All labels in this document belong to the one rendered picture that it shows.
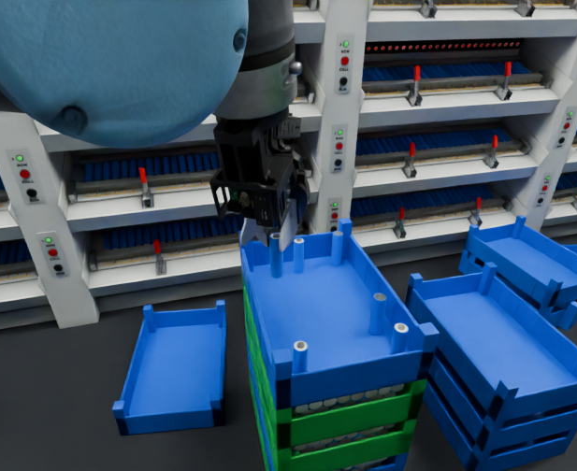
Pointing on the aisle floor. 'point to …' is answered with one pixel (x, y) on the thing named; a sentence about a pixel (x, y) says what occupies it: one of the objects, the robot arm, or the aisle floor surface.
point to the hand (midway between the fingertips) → (276, 235)
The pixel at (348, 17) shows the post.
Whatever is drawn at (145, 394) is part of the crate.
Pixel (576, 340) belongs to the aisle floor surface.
